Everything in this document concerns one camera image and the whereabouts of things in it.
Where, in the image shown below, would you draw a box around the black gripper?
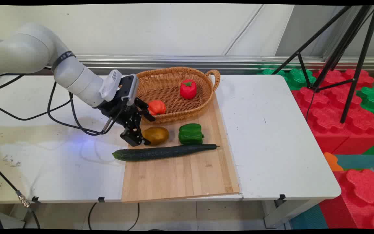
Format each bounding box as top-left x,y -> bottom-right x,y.
95,75 -> 156,147

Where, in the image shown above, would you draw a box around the brown toy potato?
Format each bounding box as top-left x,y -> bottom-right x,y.
142,127 -> 170,146

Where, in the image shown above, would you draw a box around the orange tomato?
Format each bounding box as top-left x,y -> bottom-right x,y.
147,100 -> 167,116

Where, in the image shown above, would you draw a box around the long dark green cucumber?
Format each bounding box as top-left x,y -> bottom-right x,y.
112,144 -> 220,162

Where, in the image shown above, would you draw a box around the woven wicker basket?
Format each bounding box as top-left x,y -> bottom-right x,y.
135,67 -> 221,124

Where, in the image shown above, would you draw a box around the green toy bell pepper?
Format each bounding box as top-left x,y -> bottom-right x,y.
178,123 -> 205,145

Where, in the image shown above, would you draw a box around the red toy tomato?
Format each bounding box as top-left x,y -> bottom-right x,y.
180,79 -> 197,99

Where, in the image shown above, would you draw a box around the wooden cutting board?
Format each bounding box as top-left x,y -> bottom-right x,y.
121,95 -> 240,203

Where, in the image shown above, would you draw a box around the red and green foam blocks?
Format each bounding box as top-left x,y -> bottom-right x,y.
258,67 -> 374,230

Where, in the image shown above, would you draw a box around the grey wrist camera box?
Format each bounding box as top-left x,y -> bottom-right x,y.
126,74 -> 139,106

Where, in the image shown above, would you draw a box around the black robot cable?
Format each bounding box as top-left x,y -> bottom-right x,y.
0,73 -> 122,136

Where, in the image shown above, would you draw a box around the black cable under table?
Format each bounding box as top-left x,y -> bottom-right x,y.
88,202 -> 141,231

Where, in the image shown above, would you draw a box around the black cable with metal connector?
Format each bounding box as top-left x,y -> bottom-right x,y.
0,162 -> 41,229

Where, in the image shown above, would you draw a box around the black camera tripod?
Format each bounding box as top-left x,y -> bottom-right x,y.
271,5 -> 374,124

